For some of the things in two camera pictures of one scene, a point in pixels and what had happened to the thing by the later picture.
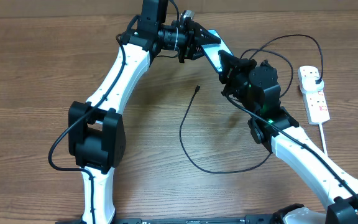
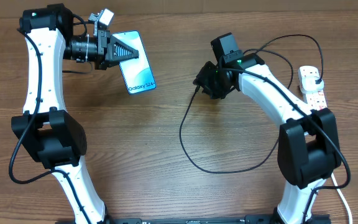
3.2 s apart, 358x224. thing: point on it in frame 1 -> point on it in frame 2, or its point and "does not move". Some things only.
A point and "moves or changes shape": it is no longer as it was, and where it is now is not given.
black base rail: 138,220 does not move
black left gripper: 193,30 -> 105,40
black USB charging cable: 253,51 does not move
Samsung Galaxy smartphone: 211,50 moves or changes shape
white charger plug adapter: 309,85 does not move
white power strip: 316,105 does not move
